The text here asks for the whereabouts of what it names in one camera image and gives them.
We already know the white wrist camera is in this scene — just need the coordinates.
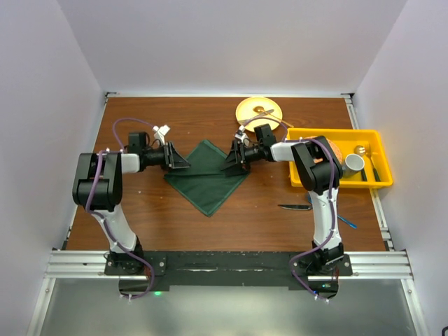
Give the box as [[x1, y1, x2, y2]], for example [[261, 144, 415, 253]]
[[152, 125, 170, 146], [234, 126, 248, 143]]

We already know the purple cable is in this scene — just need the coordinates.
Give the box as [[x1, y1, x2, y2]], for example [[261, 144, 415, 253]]
[[85, 118, 155, 304], [241, 117, 340, 304]]

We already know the yellow plastic bin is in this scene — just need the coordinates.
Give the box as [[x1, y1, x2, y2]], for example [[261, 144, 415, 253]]
[[286, 128, 393, 189]]

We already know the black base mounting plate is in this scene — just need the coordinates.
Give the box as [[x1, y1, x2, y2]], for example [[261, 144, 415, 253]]
[[104, 250, 354, 294]]

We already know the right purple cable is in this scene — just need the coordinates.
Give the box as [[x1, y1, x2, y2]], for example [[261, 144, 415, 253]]
[[241, 117, 340, 304]]

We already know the orange woven coaster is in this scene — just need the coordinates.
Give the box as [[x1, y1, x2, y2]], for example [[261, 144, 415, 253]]
[[310, 136, 343, 164]]

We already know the dark handled utensil in bin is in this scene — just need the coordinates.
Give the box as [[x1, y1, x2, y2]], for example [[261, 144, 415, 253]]
[[369, 152, 382, 182]]

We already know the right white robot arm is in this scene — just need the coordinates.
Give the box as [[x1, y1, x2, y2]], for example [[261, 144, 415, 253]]
[[220, 124, 344, 275]]

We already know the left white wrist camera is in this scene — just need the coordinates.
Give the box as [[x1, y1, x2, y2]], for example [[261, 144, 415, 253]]
[[152, 125, 170, 146]]

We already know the dark green cloth napkin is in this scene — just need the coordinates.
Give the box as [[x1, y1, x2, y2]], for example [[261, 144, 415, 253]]
[[164, 139, 248, 217]]

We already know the gold spoon on plate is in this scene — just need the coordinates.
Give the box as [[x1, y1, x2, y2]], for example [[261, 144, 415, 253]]
[[253, 106, 294, 127]]

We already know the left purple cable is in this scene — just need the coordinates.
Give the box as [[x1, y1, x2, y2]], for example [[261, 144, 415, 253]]
[[85, 118, 155, 304]]

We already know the gold spoon in bin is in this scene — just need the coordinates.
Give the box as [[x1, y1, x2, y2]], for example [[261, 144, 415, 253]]
[[354, 145, 375, 168]]

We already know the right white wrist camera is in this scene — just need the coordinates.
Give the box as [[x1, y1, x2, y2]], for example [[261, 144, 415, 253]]
[[234, 126, 248, 143]]

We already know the yellow round plate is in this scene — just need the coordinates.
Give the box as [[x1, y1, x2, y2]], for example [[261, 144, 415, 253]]
[[235, 97, 283, 132]]

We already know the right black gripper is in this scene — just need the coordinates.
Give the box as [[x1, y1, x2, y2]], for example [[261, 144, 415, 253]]
[[220, 140, 264, 177]]

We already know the grey mug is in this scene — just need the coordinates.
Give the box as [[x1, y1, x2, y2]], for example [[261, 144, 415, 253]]
[[342, 153, 365, 178]]

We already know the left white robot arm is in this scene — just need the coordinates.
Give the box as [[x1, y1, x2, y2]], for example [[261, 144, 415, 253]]
[[72, 132, 190, 275]]

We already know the aluminium frame rail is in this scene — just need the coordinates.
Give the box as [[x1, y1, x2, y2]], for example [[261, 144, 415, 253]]
[[44, 251, 413, 279]]

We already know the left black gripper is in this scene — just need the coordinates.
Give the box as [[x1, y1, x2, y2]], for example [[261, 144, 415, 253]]
[[142, 141, 190, 171]]

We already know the silver fork on plate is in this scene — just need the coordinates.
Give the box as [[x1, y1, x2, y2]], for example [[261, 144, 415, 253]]
[[238, 109, 274, 125]]

